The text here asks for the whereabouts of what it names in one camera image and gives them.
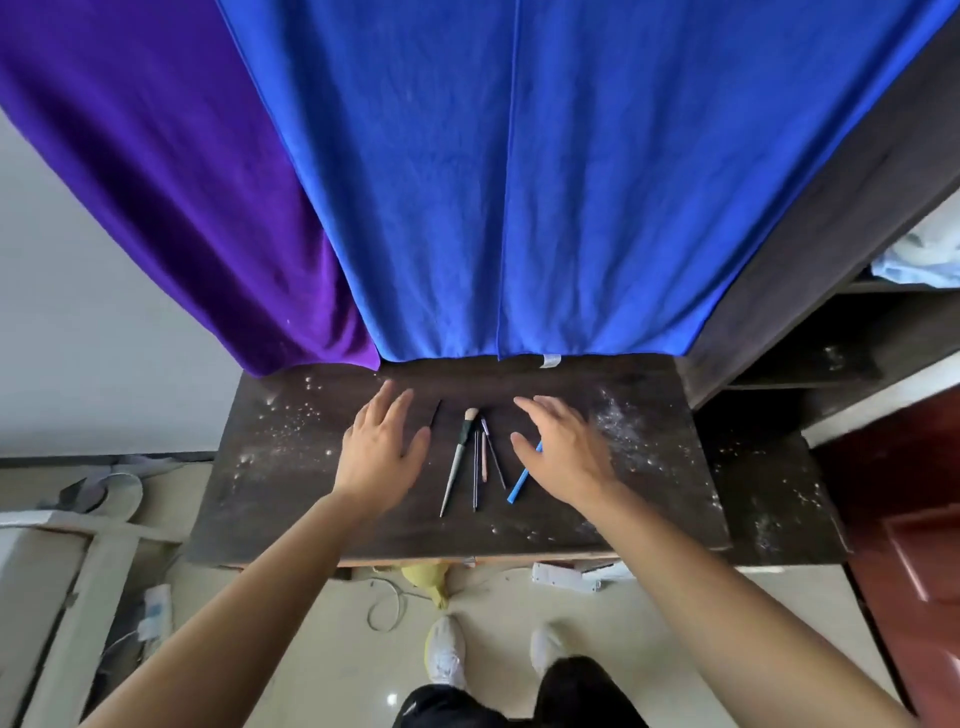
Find blue pencil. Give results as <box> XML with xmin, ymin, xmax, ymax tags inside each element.
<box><xmin>505</xmin><ymin>440</ymin><xmax>544</xmax><ymax>505</ymax></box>

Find person's left forearm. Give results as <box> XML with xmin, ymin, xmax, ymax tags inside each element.
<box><xmin>78</xmin><ymin>491</ymin><xmax>376</xmax><ymax>728</ymax></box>

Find yellow elephant toy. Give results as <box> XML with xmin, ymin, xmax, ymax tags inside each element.
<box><xmin>401</xmin><ymin>562</ymin><xmax>451</xmax><ymax>610</ymax></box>

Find blue towel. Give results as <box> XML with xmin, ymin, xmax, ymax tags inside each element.
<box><xmin>215</xmin><ymin>0</ymin><xmax>960</xmax><ymax>363</ymax></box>

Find dark green makeup brush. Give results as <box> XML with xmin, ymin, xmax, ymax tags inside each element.
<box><xmin>438</xmin><ymin>407</ymin><xmax>481</xmax><ymax>520</ymax></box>

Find white cable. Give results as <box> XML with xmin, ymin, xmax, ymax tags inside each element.
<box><xmin>365</xmin><ymin>573</ymin><xmax>433</xmax><ymax>633</ymax></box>

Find black brush with silver ferrule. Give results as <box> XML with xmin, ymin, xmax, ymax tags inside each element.
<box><xmin>479</xmin><ymin>417</ymin><xmax>508</xmax><ymax>493</ymax></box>

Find white charger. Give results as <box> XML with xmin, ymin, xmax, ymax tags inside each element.
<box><xmin>138</xmin><ymin>583</ymin><xmax>174</xmax><ymax>643</ymax></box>

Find black shorts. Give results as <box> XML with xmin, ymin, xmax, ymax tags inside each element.
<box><xmin>393</xmin><ymin>656</ymin><xmax>650</xmax><ymax>728</ymax></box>

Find red wooden door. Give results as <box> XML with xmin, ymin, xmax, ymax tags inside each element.
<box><xmin>813</xmin><ymin>382</ymin><xmax>960</xmax><ymax>728</ymax></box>

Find person's right forearm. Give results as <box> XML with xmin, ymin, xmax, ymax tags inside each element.
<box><xmin>581</xmin><ymin>479</ymin><xmax>920</xmax><ymax>728</ymax></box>

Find dark wooden table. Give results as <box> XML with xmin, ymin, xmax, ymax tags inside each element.
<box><xmin>183</xmin><ymin>352</ymin><xmax>853</xmax><ymax>570</ymax></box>

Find person's white left shoe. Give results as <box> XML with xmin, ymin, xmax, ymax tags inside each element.
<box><xmin>423</xmin><ymin>614</ymin><xmax>469</xmax><ymax>691</ymax></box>

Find person's left hand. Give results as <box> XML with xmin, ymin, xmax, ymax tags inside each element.
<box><xmin>332</xmin><ymin>379</ymin><xmax>433</xmax><ymax>520</ymax></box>

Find person's right hand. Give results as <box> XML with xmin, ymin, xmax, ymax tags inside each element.
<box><xmin>509</xmin><ymin>395</ymin><xmax>624</xmax><ymax>512</ymax></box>

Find person's white shoe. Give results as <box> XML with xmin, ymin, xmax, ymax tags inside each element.
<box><xmin>529</xmin><ymin>622</ymin><xmax>571</xmax><ymax>676</ymax></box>
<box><xmin>423</xmin><ymin>614</ymin><xmax>469</xmax><ymax>691</ymax></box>

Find light blue tissue pack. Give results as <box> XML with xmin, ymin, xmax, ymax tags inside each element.
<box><xmin>869</xmin><ymin>232</ymin><xmax>960</xmax><ymax>290</ymax></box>

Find dark wooden shelf unit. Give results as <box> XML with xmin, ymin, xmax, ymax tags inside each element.
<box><xmin>674</xmin><ymin>11</ymin><xmax>960</xmax><ymax>444</ymax></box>

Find purple towel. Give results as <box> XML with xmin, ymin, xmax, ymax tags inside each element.
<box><xmin>0</xmin><ymin>0</ymin><xmax>382</xmax><ymax>378</ymax></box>

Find person's white right shoe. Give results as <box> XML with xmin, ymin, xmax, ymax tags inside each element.
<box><xmin>529</xmin><ymin>622</ymin><xmax>571</xmax><ymax>676</ymax></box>

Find white power strip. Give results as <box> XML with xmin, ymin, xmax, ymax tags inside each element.
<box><xmin>530</xmin><ymin>560</ymin><xmax>604</xmax><ymax>595</ymax></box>

